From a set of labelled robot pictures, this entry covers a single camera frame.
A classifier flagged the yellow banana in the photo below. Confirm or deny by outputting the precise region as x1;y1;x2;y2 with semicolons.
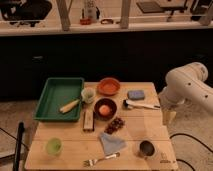
59;99;80;114

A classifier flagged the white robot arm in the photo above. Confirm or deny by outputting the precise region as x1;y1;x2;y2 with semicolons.
158;62;213;125

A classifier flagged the metal cup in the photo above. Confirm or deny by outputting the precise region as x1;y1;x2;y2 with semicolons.
139;140;155;157

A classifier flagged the clear plastic cup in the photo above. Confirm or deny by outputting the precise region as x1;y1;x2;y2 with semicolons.
81;87;96;104

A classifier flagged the green plastic cup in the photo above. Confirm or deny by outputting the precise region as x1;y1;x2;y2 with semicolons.
45;138;62;155

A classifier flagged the blue sponge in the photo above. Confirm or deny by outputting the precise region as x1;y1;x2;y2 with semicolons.
127;90;145;100

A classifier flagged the brown grape bunch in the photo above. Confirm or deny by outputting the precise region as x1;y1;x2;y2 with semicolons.
104;117;125;134

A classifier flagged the blue cloth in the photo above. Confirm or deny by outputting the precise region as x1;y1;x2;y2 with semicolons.
99;132;126;155

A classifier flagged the dark brown bowl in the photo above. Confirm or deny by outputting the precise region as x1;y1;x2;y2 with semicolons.
94;98;117;121

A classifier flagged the orange fruit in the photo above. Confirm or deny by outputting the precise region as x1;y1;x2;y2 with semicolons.
99;105;111;116

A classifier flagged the orange bowl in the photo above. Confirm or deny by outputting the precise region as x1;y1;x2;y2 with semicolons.
97;77;120;96

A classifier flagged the wooden block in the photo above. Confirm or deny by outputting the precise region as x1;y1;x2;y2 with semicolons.
83;110;94;131

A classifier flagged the silver fork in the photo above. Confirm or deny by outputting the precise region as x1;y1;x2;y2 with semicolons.
83;152;120;167

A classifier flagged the green plastic tray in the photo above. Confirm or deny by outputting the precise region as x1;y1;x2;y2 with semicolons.
34;77;84;122

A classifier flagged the red object on ledge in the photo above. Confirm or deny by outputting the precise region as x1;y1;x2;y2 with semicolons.
80;18;92;25

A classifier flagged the white bottle on ledge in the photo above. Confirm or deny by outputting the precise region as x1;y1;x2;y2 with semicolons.
83;0;99;23

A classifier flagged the black pole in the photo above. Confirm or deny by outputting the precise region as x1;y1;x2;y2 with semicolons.
12;122;25;171

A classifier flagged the black office chair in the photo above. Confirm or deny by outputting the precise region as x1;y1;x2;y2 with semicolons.
0;0;52;27

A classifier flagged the black floor cable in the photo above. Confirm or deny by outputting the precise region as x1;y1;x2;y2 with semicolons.
169;132;213;171

